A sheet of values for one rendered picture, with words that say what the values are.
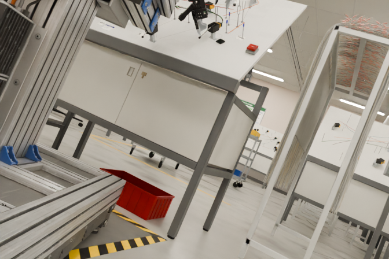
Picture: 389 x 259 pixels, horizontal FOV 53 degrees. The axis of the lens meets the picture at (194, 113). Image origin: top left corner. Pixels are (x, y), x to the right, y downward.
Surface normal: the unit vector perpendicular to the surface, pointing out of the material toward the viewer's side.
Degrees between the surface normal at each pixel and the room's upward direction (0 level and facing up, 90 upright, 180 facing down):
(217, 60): 49
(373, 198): 90
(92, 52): 90
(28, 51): 90
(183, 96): 90
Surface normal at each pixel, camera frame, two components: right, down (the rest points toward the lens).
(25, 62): 0.00, -0.07
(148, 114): -0.34, -0.21
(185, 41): 0.00, -0.76
